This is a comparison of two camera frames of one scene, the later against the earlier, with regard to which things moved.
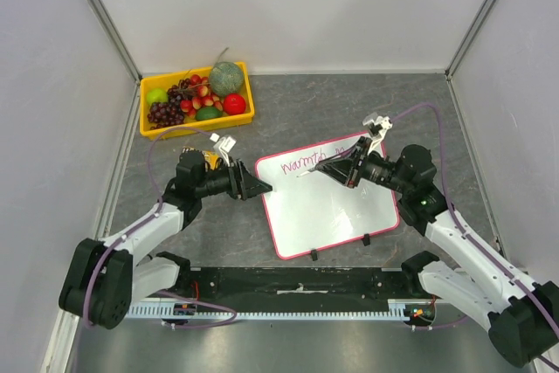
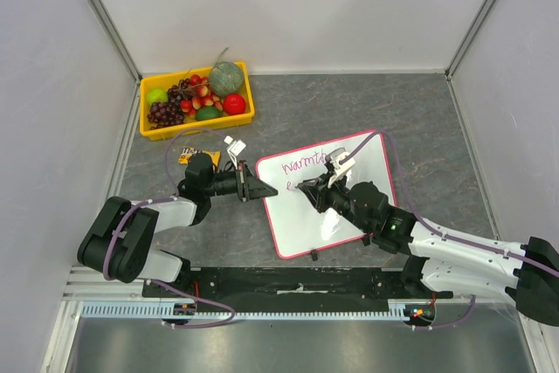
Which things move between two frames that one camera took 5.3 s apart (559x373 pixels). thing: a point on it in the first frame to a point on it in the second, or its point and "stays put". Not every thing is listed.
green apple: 156,95 stays put
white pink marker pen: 308,171 to 307,182
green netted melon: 226,78 stays put
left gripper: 243,185 stays put
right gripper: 355,168 to 326,193
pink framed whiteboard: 318,212 stays put
